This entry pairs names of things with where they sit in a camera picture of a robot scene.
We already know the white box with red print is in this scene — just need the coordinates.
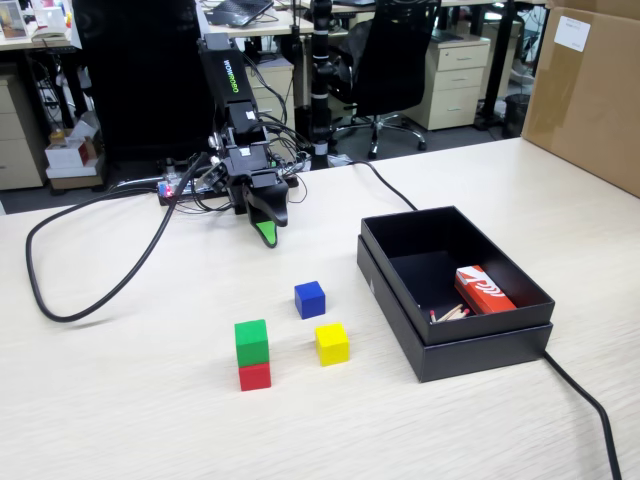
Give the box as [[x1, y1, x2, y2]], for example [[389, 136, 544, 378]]
[[44, 135, 104, 181]]

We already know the beige three-drawer cabinet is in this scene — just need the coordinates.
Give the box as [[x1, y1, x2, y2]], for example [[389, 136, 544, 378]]
[[404, 36, 492, 132]]

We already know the thick black long cable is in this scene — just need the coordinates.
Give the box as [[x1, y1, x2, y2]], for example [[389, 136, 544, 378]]
[[348, 159, 624, 480]]

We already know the black pole with white bands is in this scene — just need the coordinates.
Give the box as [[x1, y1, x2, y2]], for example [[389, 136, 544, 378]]
[[308, 0, 334, 170]]

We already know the thick black looped cable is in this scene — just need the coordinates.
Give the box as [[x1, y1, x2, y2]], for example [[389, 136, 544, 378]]
[[24, 186, 177, 324]]

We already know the orange and white matchbox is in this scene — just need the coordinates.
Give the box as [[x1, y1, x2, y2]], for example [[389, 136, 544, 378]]
[[453, 264, 518, 317]]

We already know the black cardboard box tray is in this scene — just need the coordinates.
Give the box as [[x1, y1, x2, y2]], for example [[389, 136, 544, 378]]
[[360, 204, 557, 346]]

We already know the tall black chair back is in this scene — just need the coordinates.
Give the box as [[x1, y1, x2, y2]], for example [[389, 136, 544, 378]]
[[72, 0, 219, 164]]

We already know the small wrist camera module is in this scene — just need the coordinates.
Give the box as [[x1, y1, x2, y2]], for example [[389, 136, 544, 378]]
[[197, 159, 229, 194]]

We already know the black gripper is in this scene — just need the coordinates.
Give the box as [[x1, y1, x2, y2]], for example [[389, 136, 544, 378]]
[[225, 143, 290, 250]]

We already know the green wooden cube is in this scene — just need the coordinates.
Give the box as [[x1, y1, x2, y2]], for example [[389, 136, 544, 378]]
[[233, 318, 272, 367]]

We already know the black mesh office chair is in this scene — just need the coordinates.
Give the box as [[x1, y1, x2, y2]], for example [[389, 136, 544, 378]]
[[328, 0, 444, 160]]

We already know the black laptop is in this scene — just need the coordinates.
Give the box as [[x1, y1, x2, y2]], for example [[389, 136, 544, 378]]
[[205, 0, 276, 28]]

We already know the thin black wire bundle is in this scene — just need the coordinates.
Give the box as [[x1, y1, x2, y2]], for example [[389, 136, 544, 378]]
[[242, 47, 313, 206]]

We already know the black cardboard box lid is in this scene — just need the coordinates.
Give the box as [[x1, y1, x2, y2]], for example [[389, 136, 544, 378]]
[[355, 234, 554, 384]]

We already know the small framed picture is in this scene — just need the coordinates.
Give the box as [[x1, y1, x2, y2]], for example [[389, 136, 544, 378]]
[[0, 0, 29, 41]]

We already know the beige drawer cabinet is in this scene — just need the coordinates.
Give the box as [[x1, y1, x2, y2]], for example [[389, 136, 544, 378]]
[[0, 74, 49, 192], [247, 62, 297, 139]]

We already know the black waste bin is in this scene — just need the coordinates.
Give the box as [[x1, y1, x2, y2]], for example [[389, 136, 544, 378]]
[[502, 93, 532, 140]]

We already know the blue wooden cube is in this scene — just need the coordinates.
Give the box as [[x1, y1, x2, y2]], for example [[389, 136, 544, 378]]
[[293, 280, 327, 320]]

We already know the red wooden cube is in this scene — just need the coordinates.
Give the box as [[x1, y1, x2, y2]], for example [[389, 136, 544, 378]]
[[238, 360, 273, 392]]

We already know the yellow wooden cube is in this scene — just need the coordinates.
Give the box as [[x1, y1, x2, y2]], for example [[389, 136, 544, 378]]
[[314, 322, 351, 368]]

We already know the circuit board with red light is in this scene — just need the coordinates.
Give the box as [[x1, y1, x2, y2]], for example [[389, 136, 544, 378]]
[[156, 158, 201, 207]]

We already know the large brown cardboard box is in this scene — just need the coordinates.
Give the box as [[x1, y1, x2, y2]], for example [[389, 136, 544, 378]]
[[520, 0, 640, 199]]

